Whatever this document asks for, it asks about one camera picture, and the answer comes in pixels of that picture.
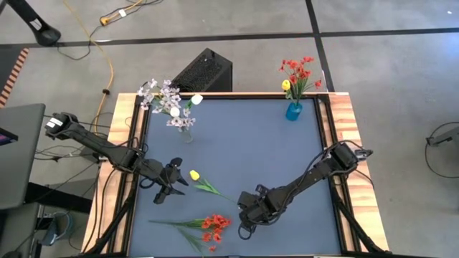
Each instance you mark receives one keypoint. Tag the wooden table board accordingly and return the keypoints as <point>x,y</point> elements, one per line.
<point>340,102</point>

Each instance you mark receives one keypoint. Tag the black mesh computer tower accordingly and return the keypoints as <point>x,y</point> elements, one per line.
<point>211,71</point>

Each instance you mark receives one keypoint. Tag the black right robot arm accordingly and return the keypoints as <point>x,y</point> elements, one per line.
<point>315,172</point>

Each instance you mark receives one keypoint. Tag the black stand leg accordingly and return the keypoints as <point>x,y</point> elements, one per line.
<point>36,25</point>

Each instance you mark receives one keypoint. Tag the black mat orange striped edge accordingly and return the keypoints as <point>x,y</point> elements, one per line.
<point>7,61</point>

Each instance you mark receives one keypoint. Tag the white tulip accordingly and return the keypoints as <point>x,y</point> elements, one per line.
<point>197,99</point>
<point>175,112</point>

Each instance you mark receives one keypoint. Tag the clear cut glass vase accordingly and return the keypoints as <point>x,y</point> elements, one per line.
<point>187,136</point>

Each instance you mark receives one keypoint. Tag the small black grey device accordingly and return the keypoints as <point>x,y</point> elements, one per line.
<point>364,153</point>

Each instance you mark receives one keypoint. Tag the blue cut glass vase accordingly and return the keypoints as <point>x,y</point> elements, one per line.
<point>294,112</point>

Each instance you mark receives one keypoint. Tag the grey blue table mat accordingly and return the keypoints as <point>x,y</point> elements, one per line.
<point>251,161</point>

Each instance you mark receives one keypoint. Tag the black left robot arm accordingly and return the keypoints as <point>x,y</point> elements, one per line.
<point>97,147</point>

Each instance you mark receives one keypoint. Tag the lilac white flower bunch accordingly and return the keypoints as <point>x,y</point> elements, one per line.
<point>166,96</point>

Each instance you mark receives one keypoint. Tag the grey desk surface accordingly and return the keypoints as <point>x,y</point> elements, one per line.
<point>21,161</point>

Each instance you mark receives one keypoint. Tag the orange red flower bunch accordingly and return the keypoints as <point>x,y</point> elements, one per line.
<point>215,222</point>
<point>299,71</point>

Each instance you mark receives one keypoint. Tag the dark monitor corner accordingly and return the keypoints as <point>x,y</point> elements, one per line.
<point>7,136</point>

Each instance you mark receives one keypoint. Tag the yellow tulip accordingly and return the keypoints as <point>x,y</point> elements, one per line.
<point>285,85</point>
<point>194,175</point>

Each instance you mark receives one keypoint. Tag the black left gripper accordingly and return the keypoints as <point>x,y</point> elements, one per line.
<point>161,173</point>

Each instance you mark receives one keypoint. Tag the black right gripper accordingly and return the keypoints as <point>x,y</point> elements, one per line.
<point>267,206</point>

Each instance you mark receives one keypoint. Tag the black aluminium table frame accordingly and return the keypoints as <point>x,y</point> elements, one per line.
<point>251,96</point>

